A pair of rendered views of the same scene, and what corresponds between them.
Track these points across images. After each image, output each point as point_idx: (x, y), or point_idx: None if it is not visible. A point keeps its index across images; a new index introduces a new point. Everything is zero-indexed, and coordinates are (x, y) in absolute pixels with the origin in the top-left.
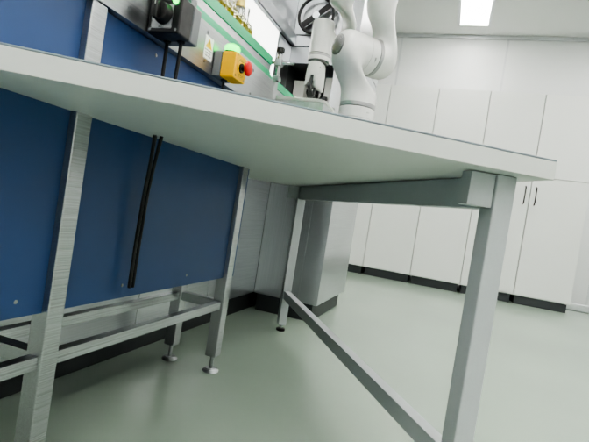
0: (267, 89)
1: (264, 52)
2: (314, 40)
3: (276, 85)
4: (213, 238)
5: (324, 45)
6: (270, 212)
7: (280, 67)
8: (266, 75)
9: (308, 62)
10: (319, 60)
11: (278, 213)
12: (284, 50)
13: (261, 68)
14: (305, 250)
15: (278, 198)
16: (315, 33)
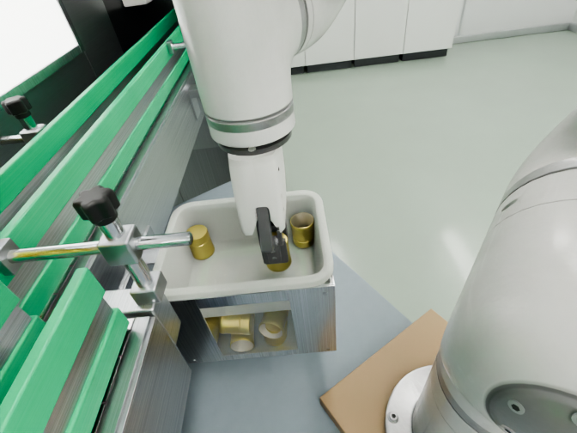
0: (156, 392)
1: (45, 381)
2: (215, 73)
3: (162, 303)
4: None
5: (270, 81)
6: (187, 194)
7: (140, 260)
8: (130, 416)
9: (222, 149)
10: (269, 148)
11: (199, 192)
12: (113, 198)
13: (91, 416)
14: None
15: (190, 175)
16: (209, 35)
